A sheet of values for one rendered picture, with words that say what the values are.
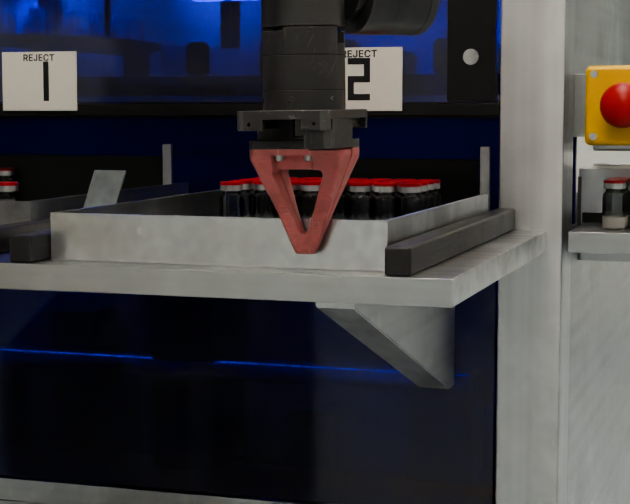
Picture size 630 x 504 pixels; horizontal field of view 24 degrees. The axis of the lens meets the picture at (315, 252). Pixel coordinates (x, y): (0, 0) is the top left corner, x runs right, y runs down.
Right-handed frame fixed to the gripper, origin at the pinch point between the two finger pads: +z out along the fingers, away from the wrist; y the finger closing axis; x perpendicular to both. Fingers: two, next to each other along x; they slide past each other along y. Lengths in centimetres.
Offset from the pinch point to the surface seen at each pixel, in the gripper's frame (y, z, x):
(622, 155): 499, 13, 24
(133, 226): 1.2, -0.8, 13.6
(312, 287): -1.8, 3.0, -1.0
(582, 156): 499, 13, 40
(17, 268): -1.5, 2.1, 21.7
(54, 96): 39, -11, 39
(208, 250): 1.0, 0.8, 7.7
